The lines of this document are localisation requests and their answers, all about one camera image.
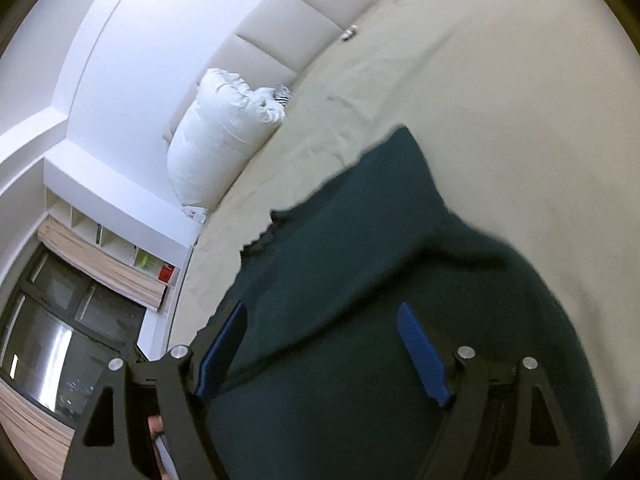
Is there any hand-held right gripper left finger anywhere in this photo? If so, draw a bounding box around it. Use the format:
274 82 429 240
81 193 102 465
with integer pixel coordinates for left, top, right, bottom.
62 301 249 480

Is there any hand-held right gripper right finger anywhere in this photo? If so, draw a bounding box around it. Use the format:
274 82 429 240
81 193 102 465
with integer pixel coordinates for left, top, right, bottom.
396 302 583 480

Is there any dark green garment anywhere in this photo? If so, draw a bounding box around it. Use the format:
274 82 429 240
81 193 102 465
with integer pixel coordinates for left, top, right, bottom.
187 125 613 480

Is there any white pillow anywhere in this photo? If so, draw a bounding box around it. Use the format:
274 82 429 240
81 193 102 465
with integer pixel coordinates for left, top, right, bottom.
166 67 287 209

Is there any beige bed sheet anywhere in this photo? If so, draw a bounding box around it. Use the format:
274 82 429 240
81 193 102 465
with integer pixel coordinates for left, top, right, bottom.
170 0 640 441

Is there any beige padded headboard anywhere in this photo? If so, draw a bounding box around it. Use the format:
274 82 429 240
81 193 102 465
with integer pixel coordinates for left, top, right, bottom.
162 0 383 146

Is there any white wall shelf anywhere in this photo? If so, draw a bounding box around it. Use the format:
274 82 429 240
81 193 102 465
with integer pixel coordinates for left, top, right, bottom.
47 187 181 291

